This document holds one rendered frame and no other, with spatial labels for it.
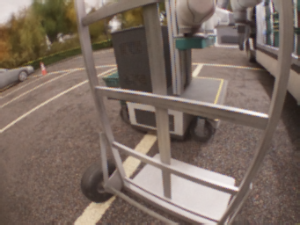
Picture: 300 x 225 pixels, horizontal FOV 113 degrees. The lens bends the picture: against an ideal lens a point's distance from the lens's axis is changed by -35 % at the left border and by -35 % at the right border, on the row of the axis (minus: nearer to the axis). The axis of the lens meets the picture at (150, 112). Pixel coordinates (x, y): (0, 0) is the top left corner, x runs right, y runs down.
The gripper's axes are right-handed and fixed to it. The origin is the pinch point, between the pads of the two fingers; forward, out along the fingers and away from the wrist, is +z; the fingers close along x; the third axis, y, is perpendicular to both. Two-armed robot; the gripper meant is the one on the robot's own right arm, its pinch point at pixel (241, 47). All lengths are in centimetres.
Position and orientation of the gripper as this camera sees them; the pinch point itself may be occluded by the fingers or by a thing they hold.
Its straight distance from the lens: 102.0
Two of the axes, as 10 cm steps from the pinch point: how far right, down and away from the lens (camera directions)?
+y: -8.6, -1.5, 4.9
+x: -5.0, 4.6, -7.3
